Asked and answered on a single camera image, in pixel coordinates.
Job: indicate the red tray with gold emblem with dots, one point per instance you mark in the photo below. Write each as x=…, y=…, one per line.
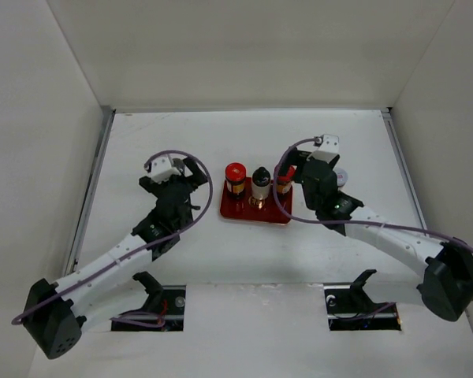
x=240, y=209

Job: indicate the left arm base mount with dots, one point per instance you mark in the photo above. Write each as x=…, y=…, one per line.
x=162, y=310

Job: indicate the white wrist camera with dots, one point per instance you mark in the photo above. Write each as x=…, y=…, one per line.
x=161, y=168
x=327, y=147

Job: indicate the black cap white bottle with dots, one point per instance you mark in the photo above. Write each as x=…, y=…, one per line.
x=260, y=184

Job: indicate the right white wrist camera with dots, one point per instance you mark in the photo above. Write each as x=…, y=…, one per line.
x=327, y=147

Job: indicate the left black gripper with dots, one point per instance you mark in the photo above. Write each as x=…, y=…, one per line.
x=193, y=181

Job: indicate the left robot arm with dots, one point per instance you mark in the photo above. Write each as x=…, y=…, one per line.
x=117, y=284

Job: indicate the silver lid glass jar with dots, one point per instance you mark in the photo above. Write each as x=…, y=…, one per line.
x=342, y=177

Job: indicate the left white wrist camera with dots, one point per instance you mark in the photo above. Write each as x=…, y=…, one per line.
x=161, y=168

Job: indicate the red lid chili sauce jar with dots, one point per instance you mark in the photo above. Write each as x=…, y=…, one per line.
x=235, y=176

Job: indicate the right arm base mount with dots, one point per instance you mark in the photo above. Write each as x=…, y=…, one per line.
x=350, y=309

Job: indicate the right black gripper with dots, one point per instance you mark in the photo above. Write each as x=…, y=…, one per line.
x=298, y=157

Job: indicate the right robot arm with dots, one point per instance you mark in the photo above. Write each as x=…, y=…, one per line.
x=443, y=266

